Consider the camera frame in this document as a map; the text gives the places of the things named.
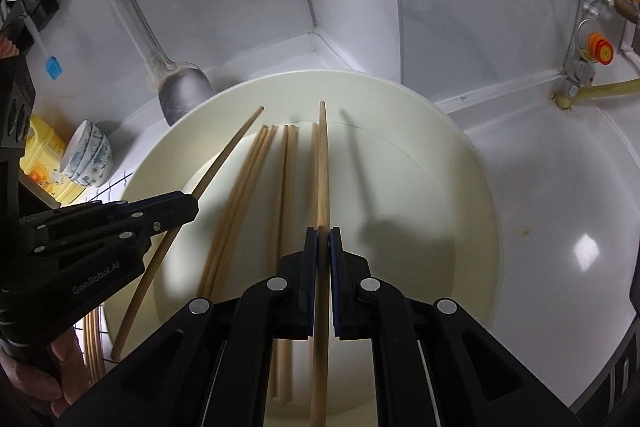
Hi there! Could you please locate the yellow gas hose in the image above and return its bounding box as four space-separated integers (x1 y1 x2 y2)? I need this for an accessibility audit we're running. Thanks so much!
555 79 640 110

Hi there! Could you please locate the gas valve assembly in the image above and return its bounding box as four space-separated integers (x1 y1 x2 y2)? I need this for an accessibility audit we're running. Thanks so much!
562 0 640 108

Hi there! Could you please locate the person's left hand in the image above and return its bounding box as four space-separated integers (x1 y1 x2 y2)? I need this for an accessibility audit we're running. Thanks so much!
0 336 84 419

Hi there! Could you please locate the cream plastic basin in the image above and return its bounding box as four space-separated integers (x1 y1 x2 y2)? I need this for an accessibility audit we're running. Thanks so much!
102 68 502 427

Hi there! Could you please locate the metal hanging spatula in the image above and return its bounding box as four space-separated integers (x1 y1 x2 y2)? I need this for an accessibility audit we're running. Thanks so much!
95 0 216 128

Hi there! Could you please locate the pile of wooden chopsticks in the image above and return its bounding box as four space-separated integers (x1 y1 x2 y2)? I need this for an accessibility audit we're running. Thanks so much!
82 307 107 383

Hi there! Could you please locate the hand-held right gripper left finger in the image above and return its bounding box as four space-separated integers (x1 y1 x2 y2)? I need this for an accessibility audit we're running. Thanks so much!
57 227 319 427

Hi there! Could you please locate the yellow dish soap bottle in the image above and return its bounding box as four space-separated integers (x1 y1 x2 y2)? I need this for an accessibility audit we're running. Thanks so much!
19 116 91 206

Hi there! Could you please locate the white blue patterned bowl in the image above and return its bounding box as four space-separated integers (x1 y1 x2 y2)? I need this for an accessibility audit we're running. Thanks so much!
92 134 114 186
60 119 101 182
85 127 109 185

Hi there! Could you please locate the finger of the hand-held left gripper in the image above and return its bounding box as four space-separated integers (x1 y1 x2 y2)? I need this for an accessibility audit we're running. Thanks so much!
19 189 200 229
30 207 200 259

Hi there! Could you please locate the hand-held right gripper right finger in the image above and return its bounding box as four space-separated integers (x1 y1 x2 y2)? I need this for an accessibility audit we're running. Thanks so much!
327 227 583 427

